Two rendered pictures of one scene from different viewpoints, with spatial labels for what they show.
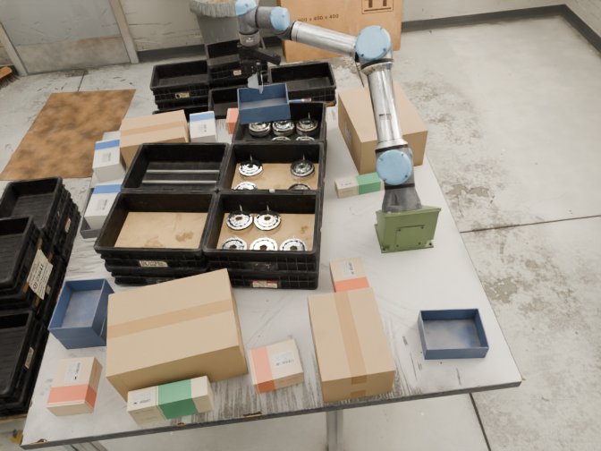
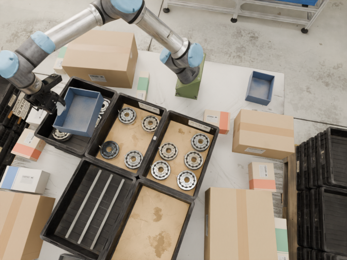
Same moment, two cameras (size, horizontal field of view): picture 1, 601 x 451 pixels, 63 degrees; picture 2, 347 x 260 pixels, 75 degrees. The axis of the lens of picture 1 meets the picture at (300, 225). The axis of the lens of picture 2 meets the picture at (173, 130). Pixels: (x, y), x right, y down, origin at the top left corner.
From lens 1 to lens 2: 1.28 m
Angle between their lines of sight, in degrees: 42
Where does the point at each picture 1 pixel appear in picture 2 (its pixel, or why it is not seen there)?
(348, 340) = (272, 131)
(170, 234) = (150, 225)
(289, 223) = (172, 139)
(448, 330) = (254, 89)
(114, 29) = not seen: outside the picture
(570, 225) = not seen: hidden behind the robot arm
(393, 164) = (196, 53)
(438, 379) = (278, 104)
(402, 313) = (238, 105)
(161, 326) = (247, 241)
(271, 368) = (267, 179)
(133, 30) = not seen: outside the picture
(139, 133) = (9, 239)
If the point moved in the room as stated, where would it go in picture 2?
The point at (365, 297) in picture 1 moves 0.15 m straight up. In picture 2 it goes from (247, 114) to (256, 101)
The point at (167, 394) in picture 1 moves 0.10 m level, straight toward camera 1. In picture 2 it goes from (282, 244) to (299, 236)
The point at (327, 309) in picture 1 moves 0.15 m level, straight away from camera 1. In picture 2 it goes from (250, 135) to (223, 128)
